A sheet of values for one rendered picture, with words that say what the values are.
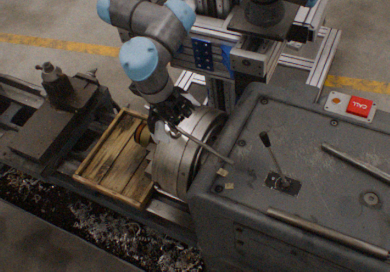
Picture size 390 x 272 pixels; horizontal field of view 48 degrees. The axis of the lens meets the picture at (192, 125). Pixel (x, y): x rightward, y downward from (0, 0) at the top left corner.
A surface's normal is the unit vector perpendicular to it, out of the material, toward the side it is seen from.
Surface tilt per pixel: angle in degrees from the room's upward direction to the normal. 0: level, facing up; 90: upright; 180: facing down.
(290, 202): 0
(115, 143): 0
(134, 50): 14
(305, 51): 0
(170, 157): 42
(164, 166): 53
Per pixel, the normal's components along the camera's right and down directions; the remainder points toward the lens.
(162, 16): -0.25, -0.41
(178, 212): -0.11, -0.59
